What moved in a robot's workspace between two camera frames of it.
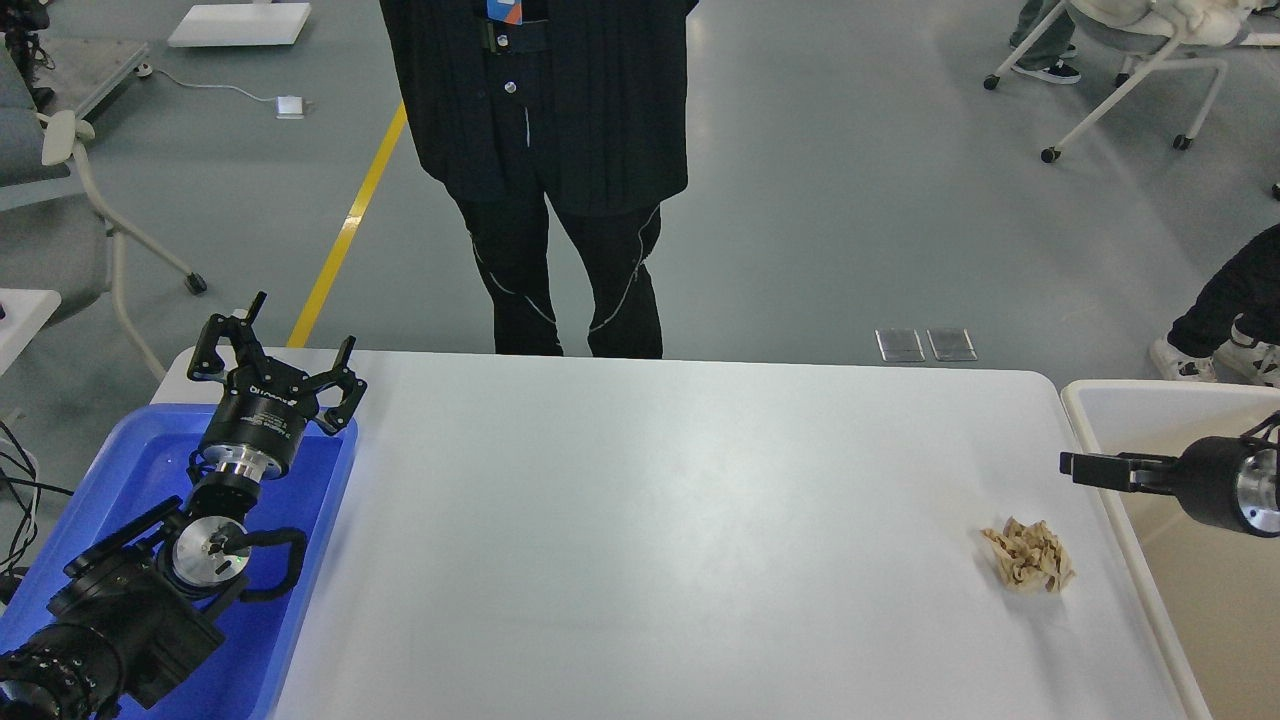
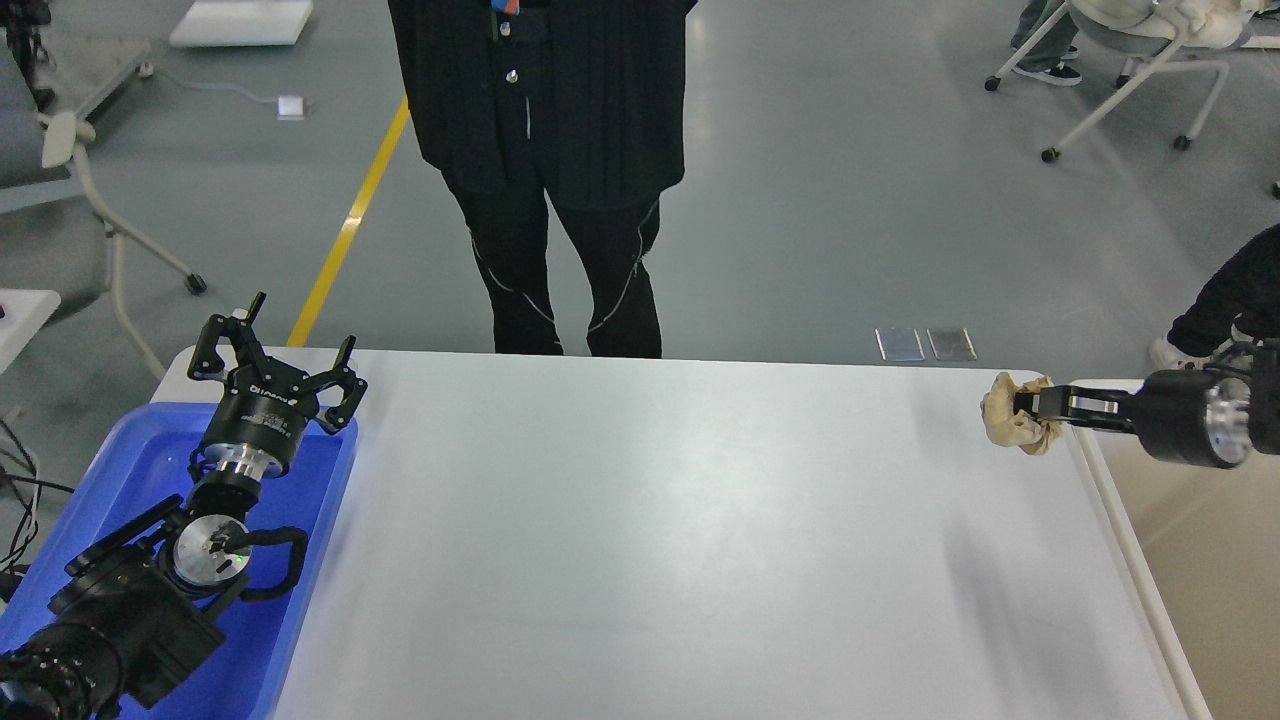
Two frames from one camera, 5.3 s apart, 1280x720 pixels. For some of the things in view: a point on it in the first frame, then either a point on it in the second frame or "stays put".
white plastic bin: x=1214 y=584 stays put
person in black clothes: x=579 y=104 stays put
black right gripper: x=1223 y=481 to x=1181 y=415
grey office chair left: x=56 y=235 stays put
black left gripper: x=258 y=425 stays put
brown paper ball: x=1031 y=558 to x=1017 y=429
